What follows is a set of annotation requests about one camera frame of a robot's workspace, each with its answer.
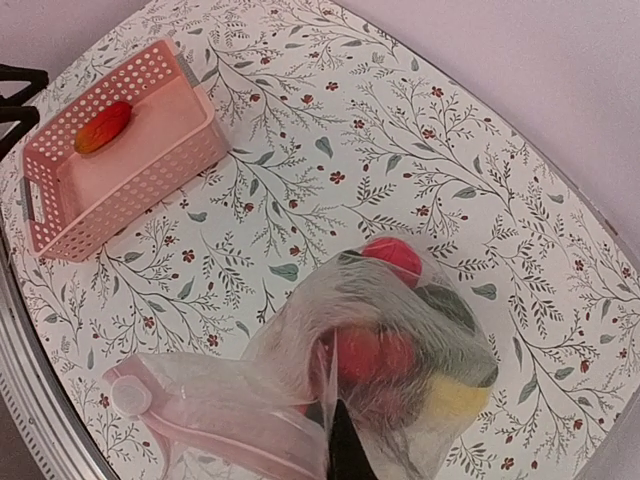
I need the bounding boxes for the red yellow toy fruit bunch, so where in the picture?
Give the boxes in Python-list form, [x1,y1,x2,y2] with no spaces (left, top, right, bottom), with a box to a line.
[334,326,416,385]

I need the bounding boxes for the orange toy fruit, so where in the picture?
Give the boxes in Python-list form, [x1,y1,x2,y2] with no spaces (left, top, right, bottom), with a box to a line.
[74,101,133,155]

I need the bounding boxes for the floral table mat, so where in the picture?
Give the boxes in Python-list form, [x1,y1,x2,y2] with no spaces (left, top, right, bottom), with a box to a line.
[1,1,639,479]

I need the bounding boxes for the pink plastic basket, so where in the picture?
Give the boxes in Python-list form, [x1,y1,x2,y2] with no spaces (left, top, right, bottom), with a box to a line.
[21,39,229,262]

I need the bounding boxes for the clear zip top bag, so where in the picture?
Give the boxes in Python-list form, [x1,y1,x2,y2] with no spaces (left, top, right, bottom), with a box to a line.
[104,236,499,479]

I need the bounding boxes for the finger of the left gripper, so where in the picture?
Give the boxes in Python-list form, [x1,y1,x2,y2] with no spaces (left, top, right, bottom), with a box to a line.
[0,64,49,105]
[0,105,39,155]

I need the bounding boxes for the aluminium front rail frame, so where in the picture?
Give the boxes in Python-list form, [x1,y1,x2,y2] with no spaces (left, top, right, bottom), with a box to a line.
[1,238,118,479]

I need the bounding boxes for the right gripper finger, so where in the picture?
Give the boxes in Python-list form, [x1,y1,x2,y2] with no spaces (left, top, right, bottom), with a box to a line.
[327,400,378,480]

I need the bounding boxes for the yellow toy pepper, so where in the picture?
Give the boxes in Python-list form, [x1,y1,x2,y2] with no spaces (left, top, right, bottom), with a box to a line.
[425,376,492,421]

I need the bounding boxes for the green toy pepper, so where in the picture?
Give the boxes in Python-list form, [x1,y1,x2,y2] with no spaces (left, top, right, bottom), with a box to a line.
[414,284,476,332]

